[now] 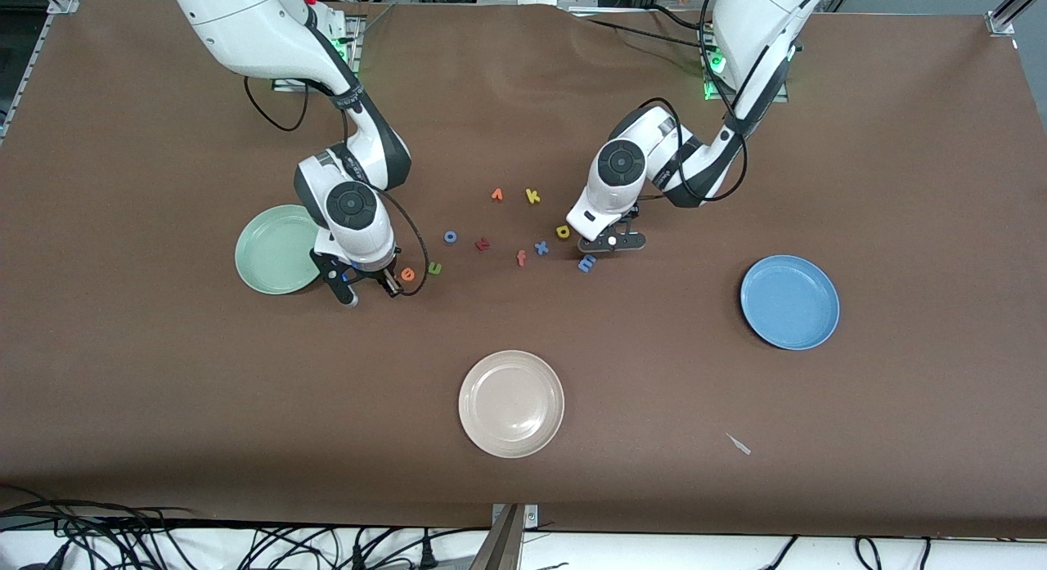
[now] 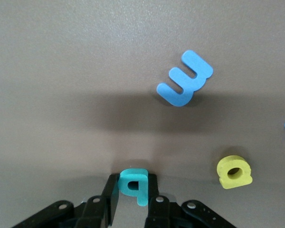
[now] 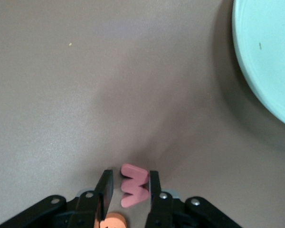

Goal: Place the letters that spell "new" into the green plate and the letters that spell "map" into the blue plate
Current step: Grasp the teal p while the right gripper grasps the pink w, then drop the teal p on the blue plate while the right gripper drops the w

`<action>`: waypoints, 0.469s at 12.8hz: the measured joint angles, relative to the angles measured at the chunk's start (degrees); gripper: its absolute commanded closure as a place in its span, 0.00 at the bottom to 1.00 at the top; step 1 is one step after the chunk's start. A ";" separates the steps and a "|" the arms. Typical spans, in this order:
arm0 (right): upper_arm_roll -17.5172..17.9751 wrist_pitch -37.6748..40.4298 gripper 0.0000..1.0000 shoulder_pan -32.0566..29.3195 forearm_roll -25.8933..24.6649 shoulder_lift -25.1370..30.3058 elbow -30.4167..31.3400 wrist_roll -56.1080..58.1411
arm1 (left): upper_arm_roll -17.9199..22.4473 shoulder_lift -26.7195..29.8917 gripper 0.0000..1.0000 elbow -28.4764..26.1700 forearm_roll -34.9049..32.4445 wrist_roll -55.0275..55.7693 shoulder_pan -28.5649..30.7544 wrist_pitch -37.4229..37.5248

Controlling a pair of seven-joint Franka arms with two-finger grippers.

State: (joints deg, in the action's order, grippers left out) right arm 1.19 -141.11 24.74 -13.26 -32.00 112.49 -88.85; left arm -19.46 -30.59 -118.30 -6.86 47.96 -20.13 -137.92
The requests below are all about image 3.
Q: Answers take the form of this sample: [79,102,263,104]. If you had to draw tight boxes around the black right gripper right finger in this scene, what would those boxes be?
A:
[144,170,243,228]

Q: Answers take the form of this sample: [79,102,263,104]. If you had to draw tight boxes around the brown table cover sheet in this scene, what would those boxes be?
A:
[0,0,285,228]

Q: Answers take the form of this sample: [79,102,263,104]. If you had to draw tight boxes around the pink letter w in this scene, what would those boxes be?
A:
[120,163,150,209]

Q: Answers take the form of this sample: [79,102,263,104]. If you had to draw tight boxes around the light green plate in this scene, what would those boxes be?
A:
[232,0,285,130]

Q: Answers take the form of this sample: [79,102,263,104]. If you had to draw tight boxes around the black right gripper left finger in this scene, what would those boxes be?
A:
[0,169,115,228]

